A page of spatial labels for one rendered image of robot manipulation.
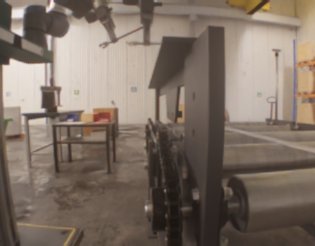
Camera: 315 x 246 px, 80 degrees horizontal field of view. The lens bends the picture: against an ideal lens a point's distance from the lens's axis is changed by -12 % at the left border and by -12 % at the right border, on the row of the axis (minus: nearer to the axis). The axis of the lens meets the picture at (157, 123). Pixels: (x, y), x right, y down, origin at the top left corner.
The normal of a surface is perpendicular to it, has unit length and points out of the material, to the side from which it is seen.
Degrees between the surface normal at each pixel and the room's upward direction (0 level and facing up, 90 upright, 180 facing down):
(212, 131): 90
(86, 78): 90
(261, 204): 65
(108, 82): 90
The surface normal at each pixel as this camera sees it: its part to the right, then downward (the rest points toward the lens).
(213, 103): 0.07, 0.09
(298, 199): 0.06, -0.34
